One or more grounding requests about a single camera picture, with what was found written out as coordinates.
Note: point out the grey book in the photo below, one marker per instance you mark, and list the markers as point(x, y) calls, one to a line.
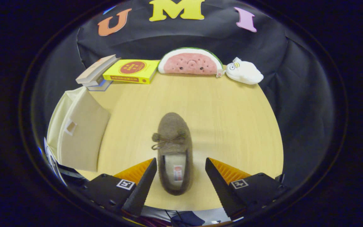
point(94, 83)

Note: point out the watermelon slice plush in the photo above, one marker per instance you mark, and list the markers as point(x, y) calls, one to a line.
point(189, 63)

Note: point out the white plush toy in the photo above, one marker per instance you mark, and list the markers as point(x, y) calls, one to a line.
point(246, 73)

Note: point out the blue book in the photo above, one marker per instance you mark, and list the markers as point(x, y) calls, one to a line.
point(101, 87)

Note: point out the yellow book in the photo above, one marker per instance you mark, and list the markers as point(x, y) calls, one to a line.
point(146, 67)

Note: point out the dark blue cloth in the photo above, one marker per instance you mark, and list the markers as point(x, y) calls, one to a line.
point(187, 218)

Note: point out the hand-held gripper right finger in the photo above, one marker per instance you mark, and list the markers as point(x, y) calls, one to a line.
point(221, 190)

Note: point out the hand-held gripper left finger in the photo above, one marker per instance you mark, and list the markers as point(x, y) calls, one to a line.
point(143, 189)

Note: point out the beige cover book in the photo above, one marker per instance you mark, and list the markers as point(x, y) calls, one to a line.
point(95, 67)

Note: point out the striped white object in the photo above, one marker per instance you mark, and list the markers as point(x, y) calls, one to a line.
point(54, 162)

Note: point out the beige fabric storage box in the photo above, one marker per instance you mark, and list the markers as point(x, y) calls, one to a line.
point(83, 135)

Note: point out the brown fuzzy slipper shoe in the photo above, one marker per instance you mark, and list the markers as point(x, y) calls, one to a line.
point(173, 124)

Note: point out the black backdrop cloth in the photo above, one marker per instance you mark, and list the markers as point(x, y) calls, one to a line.
point(184, 37)

